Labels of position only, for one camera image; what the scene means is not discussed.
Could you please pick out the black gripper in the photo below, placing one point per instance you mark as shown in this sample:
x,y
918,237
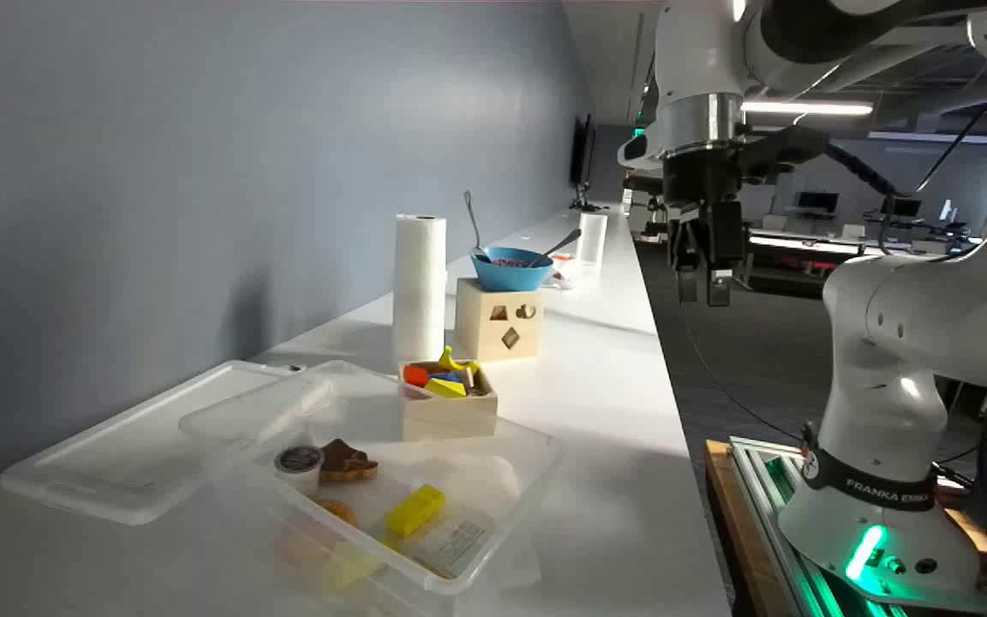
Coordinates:
x,y
706,225

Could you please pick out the silver cake knife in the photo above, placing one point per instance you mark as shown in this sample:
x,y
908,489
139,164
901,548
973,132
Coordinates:
x,y
473,225

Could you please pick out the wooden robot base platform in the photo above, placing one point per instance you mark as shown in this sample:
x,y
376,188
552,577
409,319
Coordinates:
x,y
745,535

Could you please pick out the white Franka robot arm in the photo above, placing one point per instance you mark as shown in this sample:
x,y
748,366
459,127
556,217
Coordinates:
x,y
917,331

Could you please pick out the white rectangular tub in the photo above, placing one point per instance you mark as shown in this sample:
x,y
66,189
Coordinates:
x,y
591,241

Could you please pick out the background desk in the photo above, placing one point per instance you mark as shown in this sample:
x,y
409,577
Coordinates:
x,y
846,245

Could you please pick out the blue plastic bowl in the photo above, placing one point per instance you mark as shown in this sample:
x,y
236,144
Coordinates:
x,y
512,273

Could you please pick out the ceiling light strip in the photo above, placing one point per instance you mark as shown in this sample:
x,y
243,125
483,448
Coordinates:
x,y
808,108

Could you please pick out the wooden shape sorter box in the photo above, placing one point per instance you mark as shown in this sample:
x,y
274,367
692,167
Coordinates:
x,y
498,328

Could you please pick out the white paper towel roll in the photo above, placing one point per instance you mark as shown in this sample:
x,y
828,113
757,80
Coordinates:
x,y
420,293

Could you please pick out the clear plastic container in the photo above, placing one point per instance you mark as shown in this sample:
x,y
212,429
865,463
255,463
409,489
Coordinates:
x,y
459,483

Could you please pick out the yellow rectangular block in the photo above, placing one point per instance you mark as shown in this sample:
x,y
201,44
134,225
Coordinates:
x,y
415,513

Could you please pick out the brown toy piece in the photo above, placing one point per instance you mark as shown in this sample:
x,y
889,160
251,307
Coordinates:
x,y
343,461

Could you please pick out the dark round disc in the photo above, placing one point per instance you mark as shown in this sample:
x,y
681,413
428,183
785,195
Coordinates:
x,y
298,456

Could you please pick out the clear plastic lid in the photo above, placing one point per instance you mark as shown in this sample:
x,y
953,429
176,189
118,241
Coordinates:
x,y
128,456

